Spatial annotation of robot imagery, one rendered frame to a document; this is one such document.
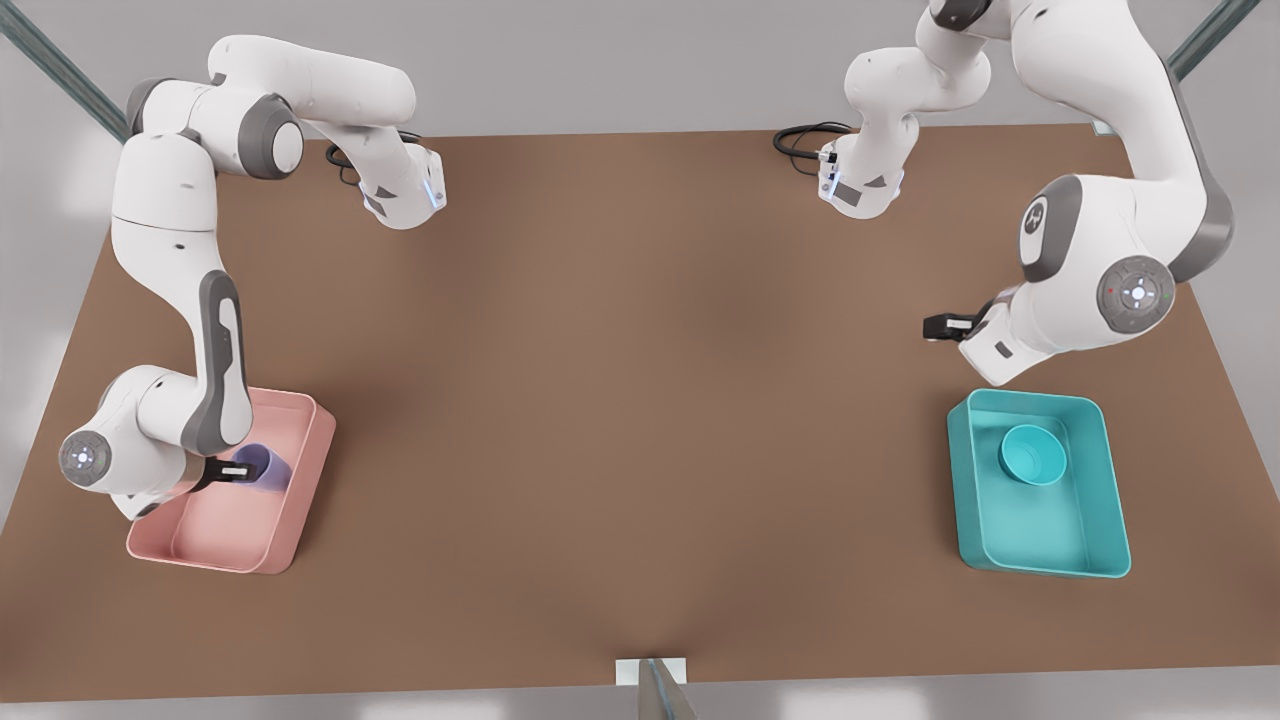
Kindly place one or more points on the purple cup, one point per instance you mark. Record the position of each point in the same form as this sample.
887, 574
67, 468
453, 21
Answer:
268, 467

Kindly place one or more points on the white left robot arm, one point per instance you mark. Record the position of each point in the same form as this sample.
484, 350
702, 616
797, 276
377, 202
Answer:
1100, 150

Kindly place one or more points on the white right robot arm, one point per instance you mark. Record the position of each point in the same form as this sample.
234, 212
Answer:
160, 210

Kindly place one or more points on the pink plastic box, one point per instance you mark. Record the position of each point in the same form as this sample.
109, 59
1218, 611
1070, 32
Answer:
250, 520

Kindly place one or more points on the teal bowl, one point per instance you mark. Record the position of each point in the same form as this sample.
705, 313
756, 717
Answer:
1034, 455

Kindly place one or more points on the teal plastic box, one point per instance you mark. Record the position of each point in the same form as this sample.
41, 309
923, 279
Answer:
1040, 530

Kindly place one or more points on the silver frame post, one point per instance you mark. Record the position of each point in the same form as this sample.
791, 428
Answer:
60, 65
1205, 35
660, 690

